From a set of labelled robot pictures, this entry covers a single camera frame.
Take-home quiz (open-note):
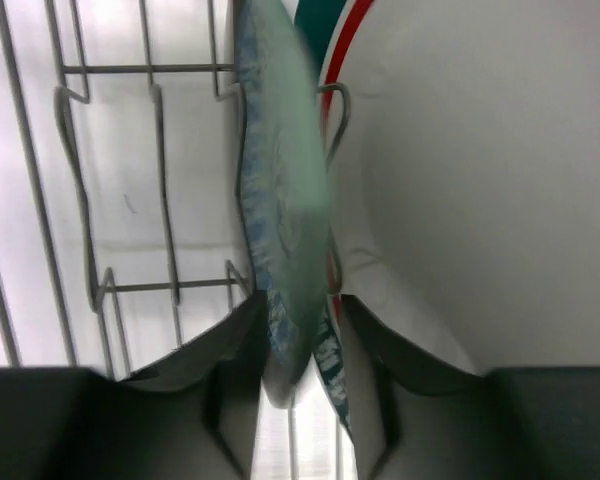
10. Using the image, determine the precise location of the green red rimmed plate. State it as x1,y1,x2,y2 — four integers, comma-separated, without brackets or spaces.
292,0,600,431

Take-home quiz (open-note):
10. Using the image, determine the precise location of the blue floral green plate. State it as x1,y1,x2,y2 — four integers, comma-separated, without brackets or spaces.
237,1,329,408

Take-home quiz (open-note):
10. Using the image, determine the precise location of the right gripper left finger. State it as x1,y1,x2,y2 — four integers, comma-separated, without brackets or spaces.
0,292,268,479

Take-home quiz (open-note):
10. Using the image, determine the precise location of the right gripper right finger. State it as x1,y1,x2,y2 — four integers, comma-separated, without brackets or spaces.
341,295,600,479

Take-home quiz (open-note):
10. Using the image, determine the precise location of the grey wire dish rack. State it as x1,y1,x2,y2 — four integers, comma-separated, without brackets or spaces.
0,1,356,479

